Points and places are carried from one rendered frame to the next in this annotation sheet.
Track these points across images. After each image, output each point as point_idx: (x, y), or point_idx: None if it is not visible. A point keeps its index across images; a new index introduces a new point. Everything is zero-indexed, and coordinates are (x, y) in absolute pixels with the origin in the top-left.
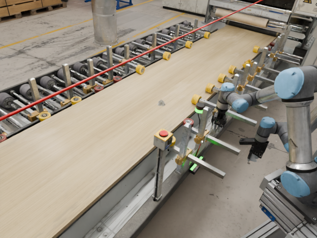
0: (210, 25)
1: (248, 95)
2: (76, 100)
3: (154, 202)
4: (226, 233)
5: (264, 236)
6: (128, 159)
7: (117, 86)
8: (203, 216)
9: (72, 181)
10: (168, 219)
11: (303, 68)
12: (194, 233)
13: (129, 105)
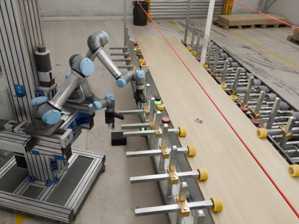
0: None
1: (125, 74)
2: (232, 96)
3: None
4: (108, 189)
5: (82, 177)
6: (163, 90)
7: (241, 116)
8: (130, 188)
9: (167, 78)
10: (147, 172)
11: (99, 32)
12: (127, 175)
13: (209, 109)
